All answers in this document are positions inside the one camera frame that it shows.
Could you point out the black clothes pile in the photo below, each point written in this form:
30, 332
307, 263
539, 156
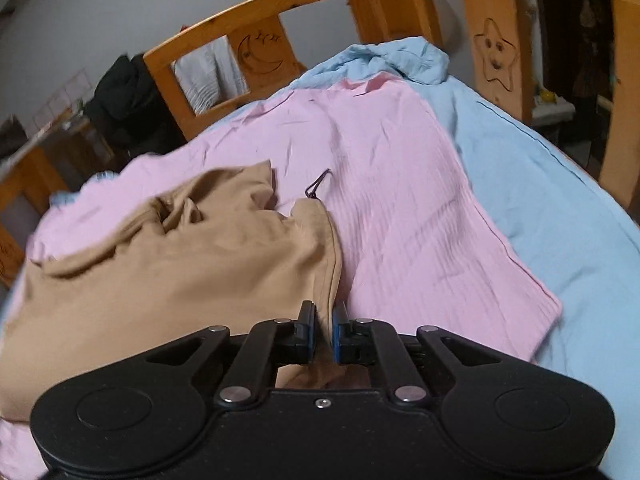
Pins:
128, 110

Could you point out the grey white striped towel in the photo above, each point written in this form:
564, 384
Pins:
209, 75

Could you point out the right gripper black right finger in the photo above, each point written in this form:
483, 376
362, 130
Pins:
377, 346

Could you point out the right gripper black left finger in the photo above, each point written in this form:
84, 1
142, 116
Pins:
261, 353

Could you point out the pink bed sheet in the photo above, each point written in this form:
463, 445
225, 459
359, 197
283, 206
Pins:
353, 193

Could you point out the tan khaki garment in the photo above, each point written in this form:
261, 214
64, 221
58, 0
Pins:
211, 252

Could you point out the light blue blanket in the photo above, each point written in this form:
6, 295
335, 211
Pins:
540, 209

